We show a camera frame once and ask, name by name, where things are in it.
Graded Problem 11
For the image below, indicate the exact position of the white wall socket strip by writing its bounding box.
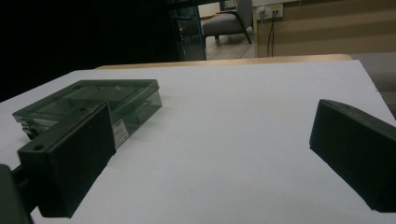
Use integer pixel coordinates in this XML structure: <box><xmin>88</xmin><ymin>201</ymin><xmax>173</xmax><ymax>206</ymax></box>
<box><xmin>255</xmin><ymin>3</ymin><xmax>284</xmax><ymax>21</ymax></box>

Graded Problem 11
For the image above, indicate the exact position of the wooden table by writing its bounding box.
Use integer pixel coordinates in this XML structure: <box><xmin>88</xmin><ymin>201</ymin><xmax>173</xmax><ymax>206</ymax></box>
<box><xmin>96</xmin><ymin>53</ymin><xmax>353</xmax><ymax>70</ymax></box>

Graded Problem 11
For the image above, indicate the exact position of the black curtain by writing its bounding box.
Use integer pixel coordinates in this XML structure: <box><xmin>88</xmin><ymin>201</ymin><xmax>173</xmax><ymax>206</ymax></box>
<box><xmin>0</xmin><ymin>0</ymin><xmax>176</xmax><ymax>104</ymax></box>

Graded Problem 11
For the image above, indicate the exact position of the smoky transparent plastic storage box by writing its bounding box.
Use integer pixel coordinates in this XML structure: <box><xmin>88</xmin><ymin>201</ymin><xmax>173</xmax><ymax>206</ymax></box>
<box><xmin>12</xmin><ymin>78</ymin><xmax>163</xmax><ymax>149</ymax></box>

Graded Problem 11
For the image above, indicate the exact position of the dark glass-fronted cabinet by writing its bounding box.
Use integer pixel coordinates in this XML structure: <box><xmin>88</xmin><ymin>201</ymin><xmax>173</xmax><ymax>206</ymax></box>
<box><xmin>169</xmin><ymin>0</ymin><xmax>207</xmax><ymax>62</ymax></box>

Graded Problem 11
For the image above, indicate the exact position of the black hanging power cable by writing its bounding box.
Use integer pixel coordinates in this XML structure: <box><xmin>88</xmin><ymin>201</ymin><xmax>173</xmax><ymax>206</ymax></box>
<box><xmin>266</xmin><ymin>11</ymin><xmax>277</xmax><ymax>58</ymax></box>

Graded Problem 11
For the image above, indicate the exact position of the grey armchair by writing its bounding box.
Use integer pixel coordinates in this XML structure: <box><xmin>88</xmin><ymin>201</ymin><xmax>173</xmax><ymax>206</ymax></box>
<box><xmin>201</xmin><ymin>0</ymin><xmax>254</xmax><ymax>45</ymax></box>

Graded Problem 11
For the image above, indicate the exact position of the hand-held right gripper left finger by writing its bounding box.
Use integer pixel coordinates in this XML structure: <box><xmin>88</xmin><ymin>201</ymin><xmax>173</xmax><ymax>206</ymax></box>
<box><xmin>17</xmin><ymin>101</ymin><xmax>117</xmax><ymax>218</ymax></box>

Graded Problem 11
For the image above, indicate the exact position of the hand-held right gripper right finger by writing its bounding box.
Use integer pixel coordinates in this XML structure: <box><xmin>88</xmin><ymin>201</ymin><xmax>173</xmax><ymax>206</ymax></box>
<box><xmin>308</xmin><ymin>98</ymin><xmax>396</xmax><ymax>214</ymax></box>

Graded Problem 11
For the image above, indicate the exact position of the white board table cover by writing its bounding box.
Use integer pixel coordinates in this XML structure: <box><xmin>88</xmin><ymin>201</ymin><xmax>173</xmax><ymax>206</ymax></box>
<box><xmin>0</xmin><ymin>60</ymin><xmax>396</xmax><ymax>224</ymax></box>

